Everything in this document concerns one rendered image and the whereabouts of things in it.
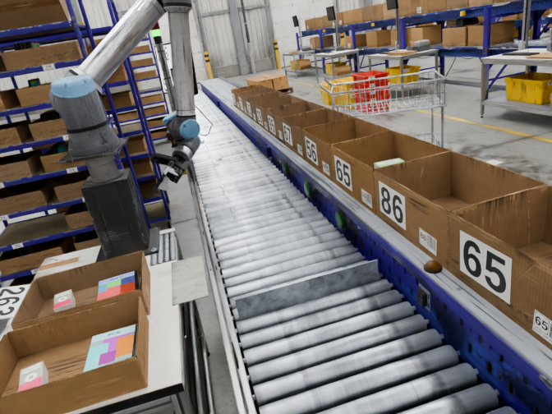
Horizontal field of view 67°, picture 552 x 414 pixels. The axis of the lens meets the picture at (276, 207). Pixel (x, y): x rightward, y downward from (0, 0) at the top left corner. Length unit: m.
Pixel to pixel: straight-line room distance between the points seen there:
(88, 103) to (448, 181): 1.33
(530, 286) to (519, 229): 0.33
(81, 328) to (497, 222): 1.20
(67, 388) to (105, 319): 0.28
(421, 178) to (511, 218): 0.39
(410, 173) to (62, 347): 1.22
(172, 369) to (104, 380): 0.17
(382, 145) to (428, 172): 0.39
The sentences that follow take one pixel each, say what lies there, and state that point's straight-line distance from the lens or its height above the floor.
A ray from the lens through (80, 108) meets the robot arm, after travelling 1.71.
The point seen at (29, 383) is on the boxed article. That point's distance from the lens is 1.30.
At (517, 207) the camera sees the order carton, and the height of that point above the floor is 1.01.
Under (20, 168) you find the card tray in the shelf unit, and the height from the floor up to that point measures 1.00.
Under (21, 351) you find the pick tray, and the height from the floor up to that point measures 0.78.
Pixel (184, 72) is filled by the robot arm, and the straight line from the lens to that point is 1.89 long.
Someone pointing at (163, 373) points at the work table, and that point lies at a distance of 1.20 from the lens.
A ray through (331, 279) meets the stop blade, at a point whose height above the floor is 0.79.
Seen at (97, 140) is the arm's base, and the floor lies 1.24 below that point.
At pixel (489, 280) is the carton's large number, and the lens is 1.04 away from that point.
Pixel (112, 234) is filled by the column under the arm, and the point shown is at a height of 0.86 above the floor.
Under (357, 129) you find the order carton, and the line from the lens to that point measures 2.19.
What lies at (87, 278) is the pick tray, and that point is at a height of 0.80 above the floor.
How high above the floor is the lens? 1.51
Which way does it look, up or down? 23 degrees down
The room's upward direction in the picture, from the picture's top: 10 degrees counter-clockwise
